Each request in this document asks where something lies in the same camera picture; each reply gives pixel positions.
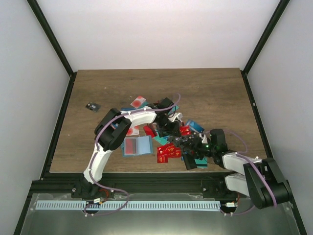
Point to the black aluminium frame rail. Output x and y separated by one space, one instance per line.
209 184

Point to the light blue slotted rail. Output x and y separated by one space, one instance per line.
130 206

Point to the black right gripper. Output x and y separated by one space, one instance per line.
196 144

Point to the glossy red card back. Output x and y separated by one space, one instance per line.
150 131

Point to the blue VIP card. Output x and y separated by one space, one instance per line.
194 126

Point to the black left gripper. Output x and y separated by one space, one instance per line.
171 130

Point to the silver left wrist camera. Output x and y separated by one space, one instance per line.
176 116

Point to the blue leather card holder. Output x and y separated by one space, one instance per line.
143 146

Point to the white red circle card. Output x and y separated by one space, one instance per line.
138 102

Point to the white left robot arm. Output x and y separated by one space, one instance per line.
111 131

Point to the red VIP card centre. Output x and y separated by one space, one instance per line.
167 151

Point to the teal card with stripe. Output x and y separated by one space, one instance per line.
201 163

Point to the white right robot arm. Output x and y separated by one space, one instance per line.
259 179

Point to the small black card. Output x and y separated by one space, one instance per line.
93 106

